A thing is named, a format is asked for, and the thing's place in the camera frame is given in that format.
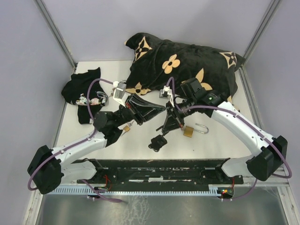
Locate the small brass padlock long shackle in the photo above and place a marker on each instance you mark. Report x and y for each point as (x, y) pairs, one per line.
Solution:
(125, 129)

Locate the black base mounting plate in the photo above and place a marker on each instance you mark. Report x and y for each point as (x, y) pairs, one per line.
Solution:
(181, 172)

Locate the black padlock shackle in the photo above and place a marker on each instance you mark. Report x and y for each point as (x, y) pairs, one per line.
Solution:
(157, 143)

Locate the black printed garment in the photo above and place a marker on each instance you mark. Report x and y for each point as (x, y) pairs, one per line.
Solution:
(89, 101)

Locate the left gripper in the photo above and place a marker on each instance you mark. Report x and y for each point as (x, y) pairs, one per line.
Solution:
(133, 101)

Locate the slotted cable duct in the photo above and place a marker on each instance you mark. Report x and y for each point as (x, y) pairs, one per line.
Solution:
(144, 189)

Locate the large brass padlock long shackle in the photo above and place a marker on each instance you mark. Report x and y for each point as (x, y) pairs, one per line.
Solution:
(188, 131)

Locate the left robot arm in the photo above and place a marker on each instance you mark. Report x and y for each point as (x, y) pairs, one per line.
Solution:
(46, 168)

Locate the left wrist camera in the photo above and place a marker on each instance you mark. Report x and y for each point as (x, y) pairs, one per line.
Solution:
(119, 92)

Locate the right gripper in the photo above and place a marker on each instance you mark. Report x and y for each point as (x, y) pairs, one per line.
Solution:
(173, 123)

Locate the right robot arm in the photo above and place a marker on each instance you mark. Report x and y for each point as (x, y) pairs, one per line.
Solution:
(268, 153)

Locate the silver keys of small padlock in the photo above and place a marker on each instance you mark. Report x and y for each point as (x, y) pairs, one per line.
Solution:
(130, 123)

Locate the black floral pillow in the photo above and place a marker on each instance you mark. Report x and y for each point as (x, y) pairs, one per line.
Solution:
(156, 60)

